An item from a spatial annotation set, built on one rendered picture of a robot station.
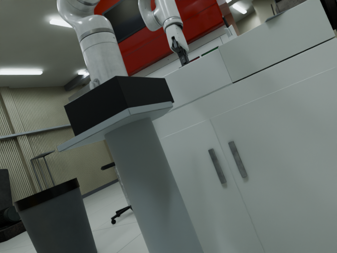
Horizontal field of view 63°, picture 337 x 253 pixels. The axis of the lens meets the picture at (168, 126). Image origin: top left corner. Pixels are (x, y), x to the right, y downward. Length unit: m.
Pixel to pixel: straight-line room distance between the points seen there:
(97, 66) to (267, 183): 0.72
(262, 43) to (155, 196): 0.63
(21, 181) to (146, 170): 8.50
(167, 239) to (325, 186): 0.56
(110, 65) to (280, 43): 0.58
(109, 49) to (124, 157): 0.34
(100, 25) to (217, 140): 0.58
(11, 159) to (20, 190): 0.92
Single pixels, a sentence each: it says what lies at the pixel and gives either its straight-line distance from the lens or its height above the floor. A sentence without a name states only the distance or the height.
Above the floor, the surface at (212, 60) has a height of 0.93.
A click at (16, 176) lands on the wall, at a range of 9.23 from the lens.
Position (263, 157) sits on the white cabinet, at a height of 0.53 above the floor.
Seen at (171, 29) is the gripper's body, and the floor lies 1.12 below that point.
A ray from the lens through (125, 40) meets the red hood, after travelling 1.94.
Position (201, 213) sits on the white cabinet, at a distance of 1.18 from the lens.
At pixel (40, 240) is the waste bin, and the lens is 2.71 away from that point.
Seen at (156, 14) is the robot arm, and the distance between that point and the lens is 1.27.
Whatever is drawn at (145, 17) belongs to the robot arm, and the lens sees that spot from 1.29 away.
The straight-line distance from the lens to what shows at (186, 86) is 1.11.
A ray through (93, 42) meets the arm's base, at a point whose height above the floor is 1.08.
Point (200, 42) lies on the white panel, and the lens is 1.77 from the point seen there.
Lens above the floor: 0.70
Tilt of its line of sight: 3 degrees up
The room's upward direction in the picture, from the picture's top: 22 degrees counter-clockwise
